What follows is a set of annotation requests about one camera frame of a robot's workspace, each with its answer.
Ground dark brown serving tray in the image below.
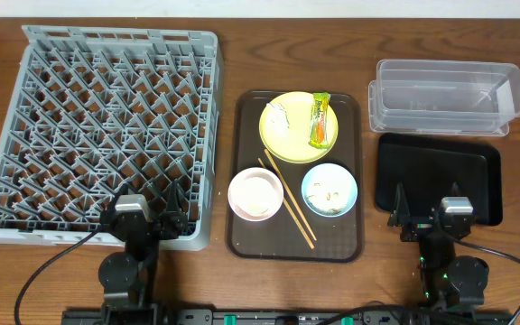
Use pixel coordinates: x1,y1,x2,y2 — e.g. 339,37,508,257
227,90,364,263

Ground black waste tray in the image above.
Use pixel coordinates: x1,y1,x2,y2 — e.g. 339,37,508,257
375,133,503,226

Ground white cup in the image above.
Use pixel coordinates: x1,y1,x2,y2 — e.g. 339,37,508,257
236,177,277,216

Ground green snack wrapper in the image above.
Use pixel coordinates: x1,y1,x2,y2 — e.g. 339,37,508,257
309,92,330,149

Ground upper wooden chopstick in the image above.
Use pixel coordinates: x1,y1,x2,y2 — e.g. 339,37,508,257
264,148,317,242

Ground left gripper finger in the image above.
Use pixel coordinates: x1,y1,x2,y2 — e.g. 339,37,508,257
164,181,183,215
114,184,139,209

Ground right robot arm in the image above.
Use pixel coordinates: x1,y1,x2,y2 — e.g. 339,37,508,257
387,183,489,313

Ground food scraps pile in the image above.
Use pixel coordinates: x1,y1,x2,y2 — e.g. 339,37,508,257
306,182,348,214

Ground grey plastic dishwasher rack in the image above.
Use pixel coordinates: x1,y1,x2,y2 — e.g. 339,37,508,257
0,25,224,251

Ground wooden chopstick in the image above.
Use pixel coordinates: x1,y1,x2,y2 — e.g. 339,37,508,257
257,158,315,249
264,148,317,242

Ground lower wooden chopstick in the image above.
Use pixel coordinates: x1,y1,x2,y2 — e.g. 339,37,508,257
257,158,315,249

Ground light blue bowl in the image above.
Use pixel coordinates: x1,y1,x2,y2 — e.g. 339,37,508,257
301,163,358,218

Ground pink bowl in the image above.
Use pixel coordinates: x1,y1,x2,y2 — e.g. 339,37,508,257
227,167,283,222

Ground clear plastic bin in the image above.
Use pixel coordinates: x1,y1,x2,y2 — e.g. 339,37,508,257
368,59,520,136

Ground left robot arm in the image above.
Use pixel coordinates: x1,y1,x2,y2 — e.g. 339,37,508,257
98,181,188,324

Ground yellow round plate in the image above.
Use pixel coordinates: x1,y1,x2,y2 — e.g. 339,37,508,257
259,91,339,163

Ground white tissue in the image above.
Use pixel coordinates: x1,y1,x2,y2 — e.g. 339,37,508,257
266,103,290,131

